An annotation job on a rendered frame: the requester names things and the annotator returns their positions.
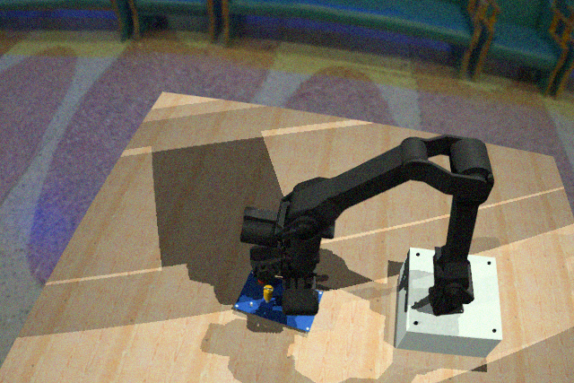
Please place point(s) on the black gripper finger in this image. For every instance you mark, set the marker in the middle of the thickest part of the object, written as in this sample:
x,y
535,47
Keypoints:
x,y
287,282

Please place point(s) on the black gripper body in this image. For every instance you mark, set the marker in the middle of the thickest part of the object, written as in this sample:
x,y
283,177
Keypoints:
x,y
300,299

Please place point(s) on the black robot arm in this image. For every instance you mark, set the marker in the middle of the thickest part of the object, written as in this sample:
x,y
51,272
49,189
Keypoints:
x,y
308,213

